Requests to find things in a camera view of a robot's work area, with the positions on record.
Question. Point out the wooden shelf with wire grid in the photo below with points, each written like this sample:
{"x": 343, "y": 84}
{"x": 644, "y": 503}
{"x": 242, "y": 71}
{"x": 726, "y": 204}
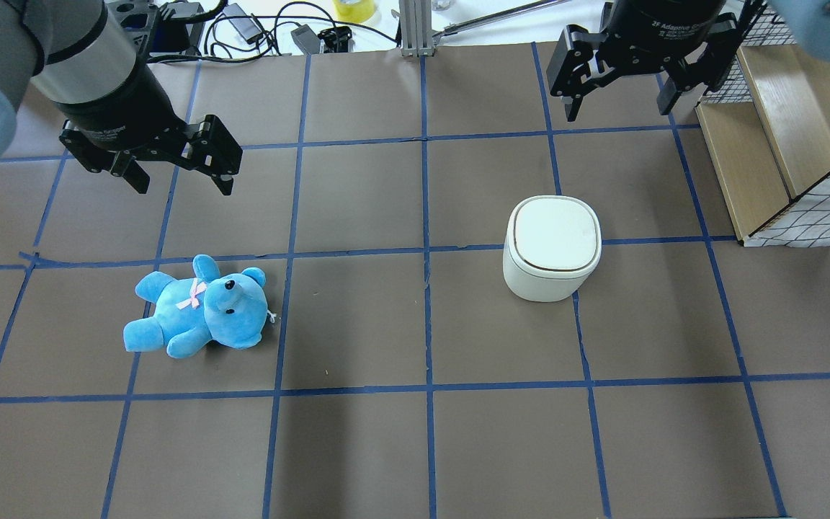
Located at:
{"x": 767, "y": 130}

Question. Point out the blue teddy bear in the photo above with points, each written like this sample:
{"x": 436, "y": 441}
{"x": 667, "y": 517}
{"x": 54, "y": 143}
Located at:
{"x": 188, "y": 314}

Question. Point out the white trash can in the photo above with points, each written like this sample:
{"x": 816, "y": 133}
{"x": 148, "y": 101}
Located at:
{"x": 552, "y": 245}

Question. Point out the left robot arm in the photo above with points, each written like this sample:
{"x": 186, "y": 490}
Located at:
{"x": 81, "y": 58}

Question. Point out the yellow tape roll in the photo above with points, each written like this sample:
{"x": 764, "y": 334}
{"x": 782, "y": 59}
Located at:
{"x": 355, "y": 11}

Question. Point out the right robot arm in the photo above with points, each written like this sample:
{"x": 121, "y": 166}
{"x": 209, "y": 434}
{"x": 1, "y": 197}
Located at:
{"x": 808, "y": 21}

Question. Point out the black power adapter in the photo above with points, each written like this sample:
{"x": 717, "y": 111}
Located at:
{"x": 245, "y": 26}

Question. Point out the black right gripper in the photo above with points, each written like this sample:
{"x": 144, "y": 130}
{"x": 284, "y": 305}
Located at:
{"x": 663, "y": 29}

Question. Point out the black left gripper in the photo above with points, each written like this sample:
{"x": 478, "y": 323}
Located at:
{"x": 121, "y": 108}

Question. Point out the aluminium frame post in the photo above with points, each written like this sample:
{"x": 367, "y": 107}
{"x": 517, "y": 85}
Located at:
{"x": 417, "y": 36}

